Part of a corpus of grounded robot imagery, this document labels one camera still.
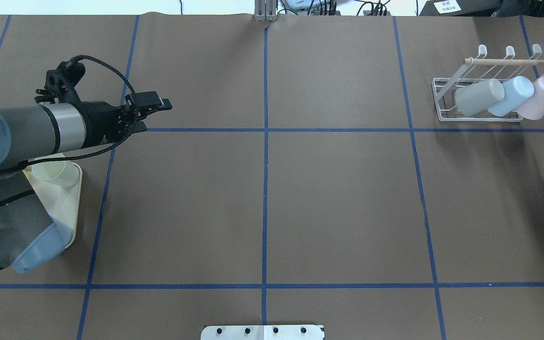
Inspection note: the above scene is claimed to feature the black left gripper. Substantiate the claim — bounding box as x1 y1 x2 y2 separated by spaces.
81 91 173 148

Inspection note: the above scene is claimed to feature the pink plastic cup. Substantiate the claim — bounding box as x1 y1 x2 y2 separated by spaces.
515 76 544 120

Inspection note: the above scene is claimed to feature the light blue plastic cup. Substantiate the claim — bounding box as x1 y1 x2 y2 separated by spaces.
487 76 535 118

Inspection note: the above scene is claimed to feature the grey plastic cup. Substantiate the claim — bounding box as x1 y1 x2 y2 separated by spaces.
455 79 505 118

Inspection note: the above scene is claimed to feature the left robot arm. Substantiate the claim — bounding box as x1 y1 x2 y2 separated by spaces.
0 91 172 273

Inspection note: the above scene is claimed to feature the pale green plastic cup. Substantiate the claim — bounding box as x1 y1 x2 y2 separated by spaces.
31 153 81 187

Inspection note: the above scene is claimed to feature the cream plastic tray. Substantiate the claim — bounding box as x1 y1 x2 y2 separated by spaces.
24 163 84 224

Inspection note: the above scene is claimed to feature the white wire cup rack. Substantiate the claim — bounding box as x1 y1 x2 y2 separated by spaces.
431 44 544 123

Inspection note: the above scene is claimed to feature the aluminium frame post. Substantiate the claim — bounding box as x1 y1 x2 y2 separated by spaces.
253 0 279 22

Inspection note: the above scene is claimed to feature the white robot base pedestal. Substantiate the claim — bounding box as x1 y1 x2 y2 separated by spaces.
200 324 325 340

